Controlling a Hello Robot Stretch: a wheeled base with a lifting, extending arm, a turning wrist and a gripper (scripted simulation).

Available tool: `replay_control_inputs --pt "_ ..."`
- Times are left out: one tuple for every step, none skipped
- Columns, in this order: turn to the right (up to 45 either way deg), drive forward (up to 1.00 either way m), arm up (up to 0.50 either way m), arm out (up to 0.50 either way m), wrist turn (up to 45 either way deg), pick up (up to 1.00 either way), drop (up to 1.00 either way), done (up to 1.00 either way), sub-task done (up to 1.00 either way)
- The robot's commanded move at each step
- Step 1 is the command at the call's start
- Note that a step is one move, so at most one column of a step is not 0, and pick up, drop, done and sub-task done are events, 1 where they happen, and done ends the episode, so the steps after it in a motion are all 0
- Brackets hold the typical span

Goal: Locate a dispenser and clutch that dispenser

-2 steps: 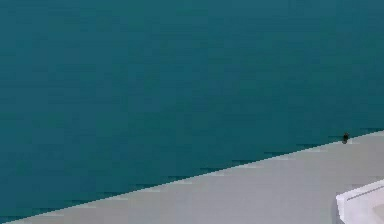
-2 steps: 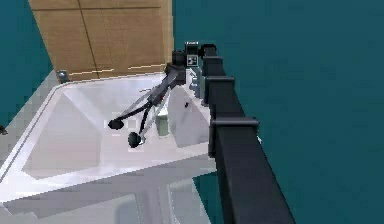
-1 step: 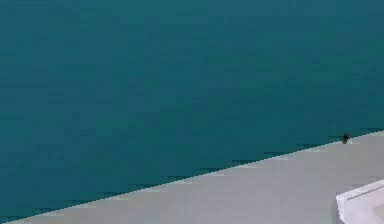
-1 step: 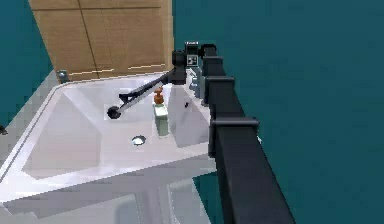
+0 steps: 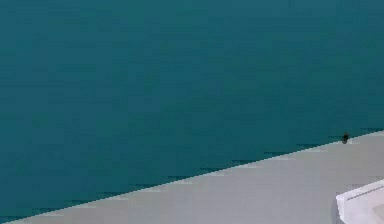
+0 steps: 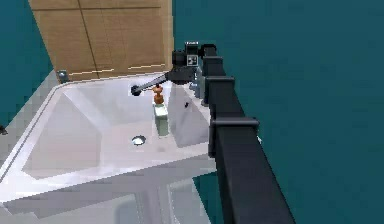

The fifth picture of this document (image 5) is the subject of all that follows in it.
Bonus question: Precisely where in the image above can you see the white bathtub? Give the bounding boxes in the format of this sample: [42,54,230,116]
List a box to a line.
[335,178,384,224]

